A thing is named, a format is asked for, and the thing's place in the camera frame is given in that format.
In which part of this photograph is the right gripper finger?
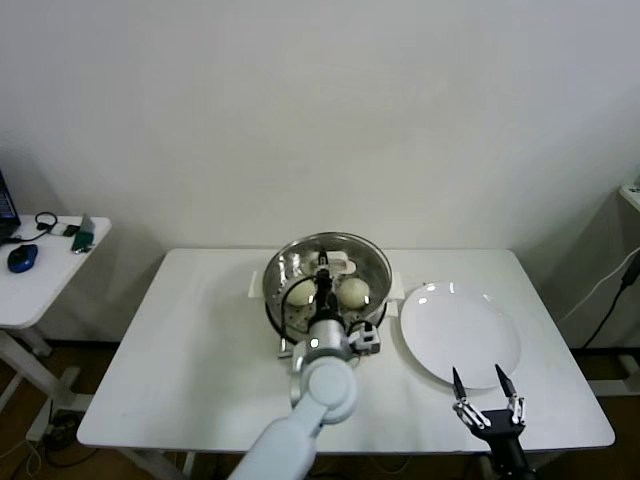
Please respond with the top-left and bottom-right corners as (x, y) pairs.
(451, 366), (494, 431)
(493, 363), (528, 427)

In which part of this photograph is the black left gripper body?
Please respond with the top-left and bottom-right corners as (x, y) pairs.
(310, 272), (341, 325)

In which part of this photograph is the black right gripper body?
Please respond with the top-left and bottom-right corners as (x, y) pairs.
(472, 408), (532, 471)

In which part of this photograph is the glass lid with cream handle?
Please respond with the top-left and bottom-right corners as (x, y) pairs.
(263, 230), (393, 326)

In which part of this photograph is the stainless steel steamer basket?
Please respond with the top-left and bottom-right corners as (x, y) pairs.
(248, 234), (405, 346)

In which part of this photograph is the cream electric cooker pot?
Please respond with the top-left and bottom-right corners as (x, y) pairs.
(248, 271), (405, 361)

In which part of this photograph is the white round plate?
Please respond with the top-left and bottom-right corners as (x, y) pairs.
(398, 280), (522, 390)

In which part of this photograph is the white stand base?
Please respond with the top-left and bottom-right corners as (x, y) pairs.
(582, 349), (640, 397)

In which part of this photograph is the white device with green marks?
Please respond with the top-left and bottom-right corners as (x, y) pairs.
(618, 183), (640, 211)

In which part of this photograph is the green circuit board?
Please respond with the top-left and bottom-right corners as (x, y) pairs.
(69, 213), (97, 255)

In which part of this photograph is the white side table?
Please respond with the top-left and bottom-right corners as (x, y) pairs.
(0, 215), (112, 416)

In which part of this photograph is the black floor power strip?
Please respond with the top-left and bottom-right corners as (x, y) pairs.
(49, 408), (82, 442)

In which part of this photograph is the blue computer mouse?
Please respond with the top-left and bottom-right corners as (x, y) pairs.
(6, 243), (40, 274)

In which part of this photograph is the black laptop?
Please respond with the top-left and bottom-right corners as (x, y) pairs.
(0, 167), (23, 246)

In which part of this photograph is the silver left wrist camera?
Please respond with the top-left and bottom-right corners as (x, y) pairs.
(348, 323), (383, 357)

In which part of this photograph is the white wall cable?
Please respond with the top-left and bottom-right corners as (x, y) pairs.
(562, 247), (640, 321)

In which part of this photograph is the black power cable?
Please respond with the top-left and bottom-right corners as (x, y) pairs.
(582, 259), (640, 350)

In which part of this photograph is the black coiled cable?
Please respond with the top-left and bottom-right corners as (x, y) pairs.
(9, 211), (60, 244)

